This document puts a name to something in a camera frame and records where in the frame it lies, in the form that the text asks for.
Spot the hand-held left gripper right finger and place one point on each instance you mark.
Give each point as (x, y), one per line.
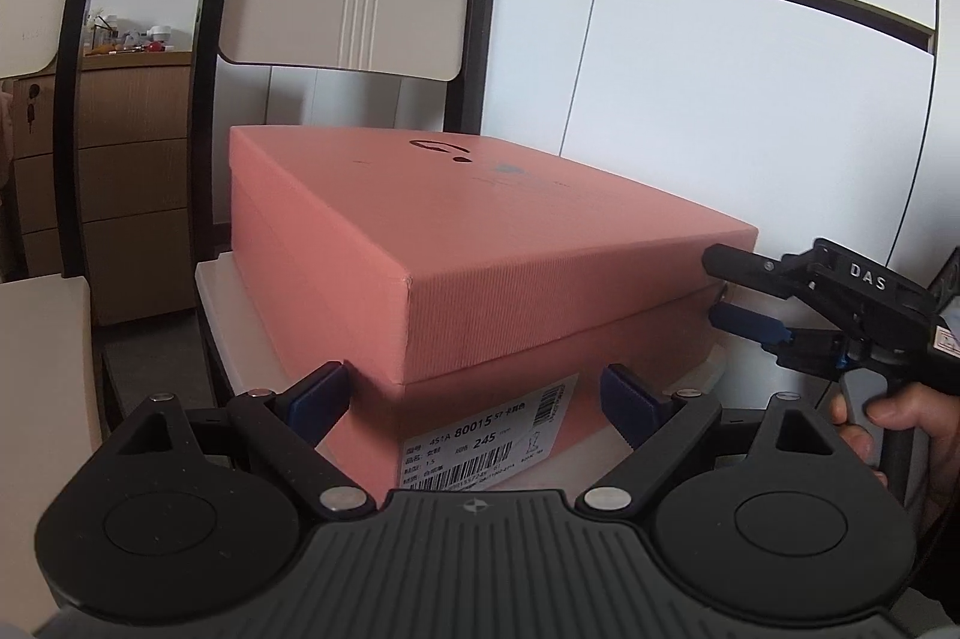
(630, 400)

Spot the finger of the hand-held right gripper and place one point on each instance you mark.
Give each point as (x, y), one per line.
(750, 320)
(750, 270)

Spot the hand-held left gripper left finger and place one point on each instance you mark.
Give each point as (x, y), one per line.
(319, 396)

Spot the pink shoe box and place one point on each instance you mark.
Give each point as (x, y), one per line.
(375, 433)

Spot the pink shoe box lid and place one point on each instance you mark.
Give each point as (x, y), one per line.
(480, 241)

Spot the person's right hand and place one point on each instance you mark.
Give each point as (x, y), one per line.
(915, 410)

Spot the wooden drawer cabinet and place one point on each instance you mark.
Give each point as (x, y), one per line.
(127, 159)

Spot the small white jar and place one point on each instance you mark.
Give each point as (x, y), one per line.
(160, 36)

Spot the cluster of small bottles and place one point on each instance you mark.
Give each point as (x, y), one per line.
(112, 39)

